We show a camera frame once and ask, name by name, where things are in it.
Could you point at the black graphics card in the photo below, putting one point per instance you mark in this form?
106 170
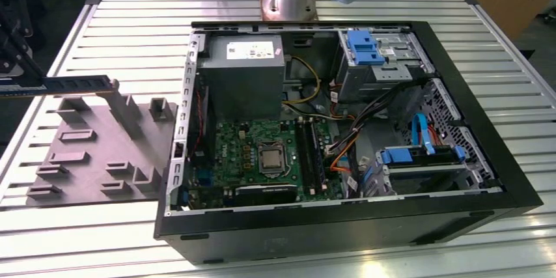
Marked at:
261 193

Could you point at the black open PC case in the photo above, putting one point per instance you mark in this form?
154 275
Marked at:
347 235

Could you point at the silver CPU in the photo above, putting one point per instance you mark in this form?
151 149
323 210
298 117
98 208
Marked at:
271 158

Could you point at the grey parts rack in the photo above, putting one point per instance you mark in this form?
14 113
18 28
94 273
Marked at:
109 161

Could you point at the blue disk carrier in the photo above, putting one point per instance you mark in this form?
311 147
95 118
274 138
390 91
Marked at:
399 156

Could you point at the black RAM slot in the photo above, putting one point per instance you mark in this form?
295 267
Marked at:
306 157

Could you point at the metal drive cage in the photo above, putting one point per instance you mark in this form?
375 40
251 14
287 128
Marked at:
391 73

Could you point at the grey power supply unit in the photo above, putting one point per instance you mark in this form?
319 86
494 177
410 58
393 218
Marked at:
243 89

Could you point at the green motherboard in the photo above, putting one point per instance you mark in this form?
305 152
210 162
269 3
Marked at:
230 138

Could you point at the blue plastic drive latch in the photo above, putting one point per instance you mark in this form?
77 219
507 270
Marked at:
365 47

